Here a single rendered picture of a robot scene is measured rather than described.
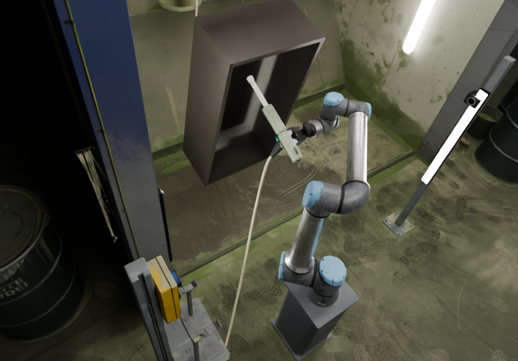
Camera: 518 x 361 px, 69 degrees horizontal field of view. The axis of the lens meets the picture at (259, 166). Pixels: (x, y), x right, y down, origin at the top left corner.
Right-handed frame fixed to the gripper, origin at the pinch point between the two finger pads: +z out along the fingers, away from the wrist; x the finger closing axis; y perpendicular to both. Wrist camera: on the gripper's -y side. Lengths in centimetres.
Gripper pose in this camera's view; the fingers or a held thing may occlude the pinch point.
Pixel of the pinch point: (281, 141)
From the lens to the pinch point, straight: 184.4
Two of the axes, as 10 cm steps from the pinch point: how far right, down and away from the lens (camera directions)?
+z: -8.0, 3.7, -4.7
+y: -3.5, 3.6, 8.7
